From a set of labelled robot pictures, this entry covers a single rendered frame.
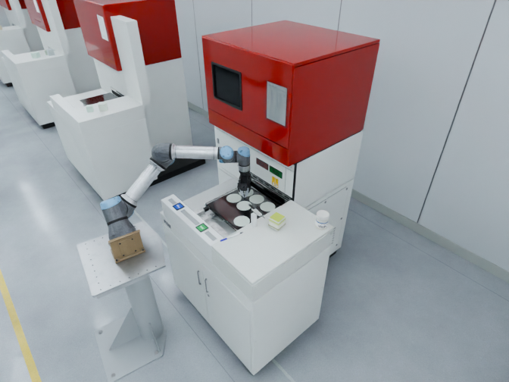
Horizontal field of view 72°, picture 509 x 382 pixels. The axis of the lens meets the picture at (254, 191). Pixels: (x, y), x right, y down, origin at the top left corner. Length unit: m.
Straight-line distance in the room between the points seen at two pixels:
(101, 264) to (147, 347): 0.81
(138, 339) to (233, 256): 1.20
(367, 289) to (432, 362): 0.67
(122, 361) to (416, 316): 2.13
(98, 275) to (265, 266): 0.92
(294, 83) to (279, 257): 0.89
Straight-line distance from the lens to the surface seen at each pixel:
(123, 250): 2.15
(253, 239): 1.97
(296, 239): 1.98
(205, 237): 2.00
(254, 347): 2.23
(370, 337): 2.84
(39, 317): 3.26
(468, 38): 3.05
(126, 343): 2.84
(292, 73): 1.85
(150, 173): 2.23
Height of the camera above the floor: 2.33
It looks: 36 degrees down
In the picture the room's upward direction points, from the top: straight up
